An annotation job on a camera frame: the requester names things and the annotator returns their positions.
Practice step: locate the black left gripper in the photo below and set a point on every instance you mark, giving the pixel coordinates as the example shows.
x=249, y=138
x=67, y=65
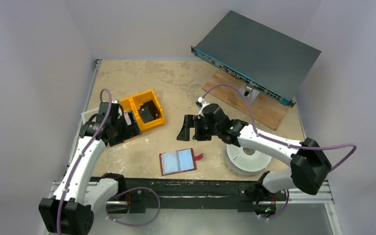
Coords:
x=129, y=130

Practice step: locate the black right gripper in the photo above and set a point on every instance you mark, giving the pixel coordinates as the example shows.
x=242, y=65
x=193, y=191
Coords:
x=196, y=127

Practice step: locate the red leather card holder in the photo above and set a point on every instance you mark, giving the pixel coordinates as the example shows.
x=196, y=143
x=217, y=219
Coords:
x=178, y=161

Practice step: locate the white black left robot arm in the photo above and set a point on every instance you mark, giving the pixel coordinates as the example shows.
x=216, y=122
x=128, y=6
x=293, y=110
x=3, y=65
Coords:
x=72, y=207

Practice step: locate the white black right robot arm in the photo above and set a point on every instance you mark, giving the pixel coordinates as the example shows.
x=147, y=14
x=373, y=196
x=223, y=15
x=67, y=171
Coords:
x=308, y=166

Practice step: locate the yellow double compartment bin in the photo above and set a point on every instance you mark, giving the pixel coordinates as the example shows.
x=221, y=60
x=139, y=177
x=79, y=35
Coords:
x=133, y=103

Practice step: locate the black square part in bin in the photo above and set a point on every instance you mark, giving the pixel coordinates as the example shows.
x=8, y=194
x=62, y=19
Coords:
x=149, y=112

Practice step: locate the white plastic bin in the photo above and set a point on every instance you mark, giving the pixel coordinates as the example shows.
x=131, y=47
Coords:
x=87, y=116

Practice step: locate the wooden board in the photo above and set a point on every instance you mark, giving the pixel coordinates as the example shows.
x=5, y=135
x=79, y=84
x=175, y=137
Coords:
x=265, y=110

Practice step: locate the white filament spool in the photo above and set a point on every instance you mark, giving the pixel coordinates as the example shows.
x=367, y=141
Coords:
x=246, y=164

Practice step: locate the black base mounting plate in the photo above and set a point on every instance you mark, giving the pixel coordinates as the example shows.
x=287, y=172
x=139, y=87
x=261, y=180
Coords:
x=146, y=193

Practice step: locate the grey metal bracket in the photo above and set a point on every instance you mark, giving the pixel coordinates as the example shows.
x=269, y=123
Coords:
x=249, y=93

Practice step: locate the grey blue network switch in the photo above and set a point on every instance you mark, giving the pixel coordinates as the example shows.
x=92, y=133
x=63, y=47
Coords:
x=264, y=59

